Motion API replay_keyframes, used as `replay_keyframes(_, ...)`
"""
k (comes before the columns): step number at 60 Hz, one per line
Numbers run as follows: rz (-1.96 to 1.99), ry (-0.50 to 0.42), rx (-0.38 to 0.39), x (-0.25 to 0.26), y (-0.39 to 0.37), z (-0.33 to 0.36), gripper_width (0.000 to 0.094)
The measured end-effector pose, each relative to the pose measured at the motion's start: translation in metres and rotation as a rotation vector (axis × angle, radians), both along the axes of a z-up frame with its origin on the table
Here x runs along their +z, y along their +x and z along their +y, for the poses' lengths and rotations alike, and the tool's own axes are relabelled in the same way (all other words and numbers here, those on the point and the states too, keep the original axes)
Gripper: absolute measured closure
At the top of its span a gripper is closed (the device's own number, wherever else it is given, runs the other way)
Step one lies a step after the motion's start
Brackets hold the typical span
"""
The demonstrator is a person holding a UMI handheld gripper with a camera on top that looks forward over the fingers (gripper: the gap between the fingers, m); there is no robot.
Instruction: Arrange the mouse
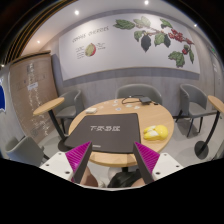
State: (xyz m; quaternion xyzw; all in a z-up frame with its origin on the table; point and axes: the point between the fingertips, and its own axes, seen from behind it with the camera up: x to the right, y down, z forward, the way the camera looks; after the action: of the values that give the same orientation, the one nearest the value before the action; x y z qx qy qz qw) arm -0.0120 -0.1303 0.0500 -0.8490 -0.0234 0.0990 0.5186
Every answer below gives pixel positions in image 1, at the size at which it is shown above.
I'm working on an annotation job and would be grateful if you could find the grey chair at right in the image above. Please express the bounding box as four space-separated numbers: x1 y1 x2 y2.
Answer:
176 84 215 134

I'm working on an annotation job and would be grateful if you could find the black cable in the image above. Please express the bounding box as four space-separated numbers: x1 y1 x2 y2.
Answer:
120 95 159 106

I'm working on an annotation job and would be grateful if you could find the small round side table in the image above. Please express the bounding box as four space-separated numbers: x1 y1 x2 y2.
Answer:
33 97 69 152
194 95 224 160

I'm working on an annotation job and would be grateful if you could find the small black device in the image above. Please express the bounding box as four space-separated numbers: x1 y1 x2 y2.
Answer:
139 97 152 103

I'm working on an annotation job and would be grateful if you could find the grey chair near left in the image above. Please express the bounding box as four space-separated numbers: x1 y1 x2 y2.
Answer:
5 136 49 167

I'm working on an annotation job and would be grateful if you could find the wooden locker cabinet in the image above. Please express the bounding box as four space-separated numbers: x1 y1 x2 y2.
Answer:
9 51 58 143

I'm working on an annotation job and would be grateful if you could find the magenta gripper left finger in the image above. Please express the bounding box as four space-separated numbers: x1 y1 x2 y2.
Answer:
65 141 92 183

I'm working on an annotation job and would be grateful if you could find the dark grey mouse mat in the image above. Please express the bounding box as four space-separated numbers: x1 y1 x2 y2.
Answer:
65 113 141 154

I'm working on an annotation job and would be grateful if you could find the coffee cherries wall poster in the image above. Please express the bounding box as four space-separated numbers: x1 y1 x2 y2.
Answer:
59 13 200 80

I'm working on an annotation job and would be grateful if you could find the small round side table right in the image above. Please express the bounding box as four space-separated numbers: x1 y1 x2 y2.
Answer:
194 95 224 160

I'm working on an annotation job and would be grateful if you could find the small round side table left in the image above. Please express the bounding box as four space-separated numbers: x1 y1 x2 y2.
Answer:
33 97 69 152

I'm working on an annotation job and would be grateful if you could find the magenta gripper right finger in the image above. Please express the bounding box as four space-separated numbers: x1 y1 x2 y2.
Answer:
133 142 160 184

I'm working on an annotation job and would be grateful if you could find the small white box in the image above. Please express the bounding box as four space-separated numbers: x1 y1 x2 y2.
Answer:
85 107 97 114

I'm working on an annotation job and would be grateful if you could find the grey chair at left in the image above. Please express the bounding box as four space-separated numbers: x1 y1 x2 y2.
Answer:
54 89 84 128

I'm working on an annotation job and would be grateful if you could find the grey chair behind table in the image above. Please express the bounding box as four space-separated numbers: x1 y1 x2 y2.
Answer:
115 84 162 104

